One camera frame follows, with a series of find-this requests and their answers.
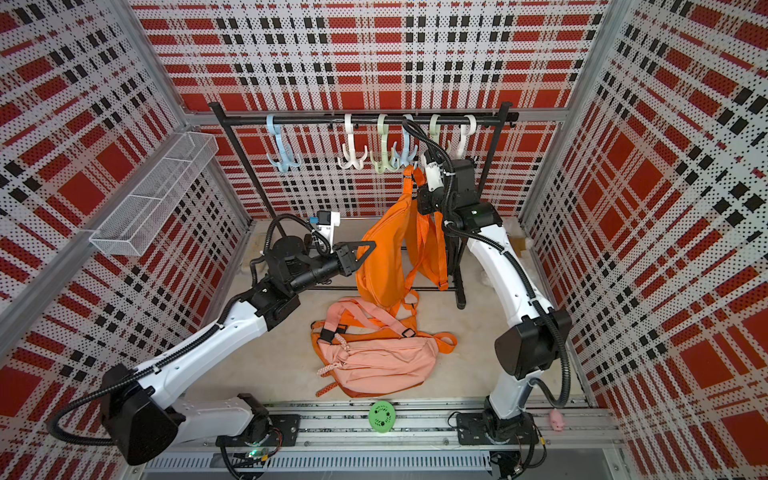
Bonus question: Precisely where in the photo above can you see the pale green hook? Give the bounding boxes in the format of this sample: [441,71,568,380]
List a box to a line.
[428,114,447,149]

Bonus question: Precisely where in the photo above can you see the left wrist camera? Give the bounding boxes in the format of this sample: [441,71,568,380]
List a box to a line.
[309,210,341,245]

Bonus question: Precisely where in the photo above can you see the orange sling bag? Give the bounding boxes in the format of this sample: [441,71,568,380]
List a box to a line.
[356,166,414,316]
[406,196,449,291]

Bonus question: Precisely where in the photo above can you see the white hook far right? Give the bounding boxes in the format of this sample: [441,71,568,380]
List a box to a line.
[452,114,477,160]

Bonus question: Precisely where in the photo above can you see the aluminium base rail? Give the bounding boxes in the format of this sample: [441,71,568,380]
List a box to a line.
[123,395,632,479]

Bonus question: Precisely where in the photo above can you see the black metal clothes rack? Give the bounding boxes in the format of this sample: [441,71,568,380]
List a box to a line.
[210,102,482,306]

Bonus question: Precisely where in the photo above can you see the white hook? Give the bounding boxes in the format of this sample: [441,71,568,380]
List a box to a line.
[337,114,369,170]
[452,114,477,160]

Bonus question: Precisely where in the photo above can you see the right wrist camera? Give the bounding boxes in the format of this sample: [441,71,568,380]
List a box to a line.
[419,153,443,192]

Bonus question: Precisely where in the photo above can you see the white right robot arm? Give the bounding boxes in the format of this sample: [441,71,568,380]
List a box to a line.
[401,118,572,444]

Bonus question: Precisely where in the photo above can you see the light green hook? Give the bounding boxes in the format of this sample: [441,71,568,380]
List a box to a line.
[371,114,398,174]

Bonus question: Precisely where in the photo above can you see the pink sling bag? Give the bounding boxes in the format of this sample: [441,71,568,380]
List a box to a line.
[315,298,440,398]

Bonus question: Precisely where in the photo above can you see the light blue hook far left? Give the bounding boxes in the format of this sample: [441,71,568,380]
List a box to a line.
[266,114,302,173]

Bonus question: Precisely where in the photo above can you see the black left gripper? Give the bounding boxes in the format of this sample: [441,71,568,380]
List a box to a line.
[289,242,376,296]

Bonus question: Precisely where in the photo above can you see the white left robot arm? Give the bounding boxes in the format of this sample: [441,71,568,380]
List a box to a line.
[46,211,376,466]

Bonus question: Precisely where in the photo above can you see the white wire basket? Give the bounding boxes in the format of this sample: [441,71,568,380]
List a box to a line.
[90,132,218,257]

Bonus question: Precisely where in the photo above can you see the small pink toy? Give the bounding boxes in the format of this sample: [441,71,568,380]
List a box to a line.
[548,409,566,432]

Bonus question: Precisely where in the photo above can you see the green round disc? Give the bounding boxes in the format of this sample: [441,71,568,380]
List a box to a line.
[368,400,396,434]

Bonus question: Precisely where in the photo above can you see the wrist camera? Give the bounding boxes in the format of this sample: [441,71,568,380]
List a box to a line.
[309,210,341,245]
[419,153,443,192]

